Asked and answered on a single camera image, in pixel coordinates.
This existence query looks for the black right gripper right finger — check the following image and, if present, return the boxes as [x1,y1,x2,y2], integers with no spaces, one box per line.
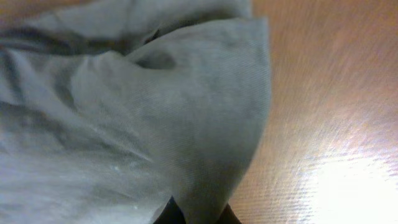
[216,204,242,224]

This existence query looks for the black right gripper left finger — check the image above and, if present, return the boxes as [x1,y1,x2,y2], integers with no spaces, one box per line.
[153,197,186,224]

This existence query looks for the grey shorts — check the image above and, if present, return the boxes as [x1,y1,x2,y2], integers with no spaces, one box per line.
[1,1,271,223]

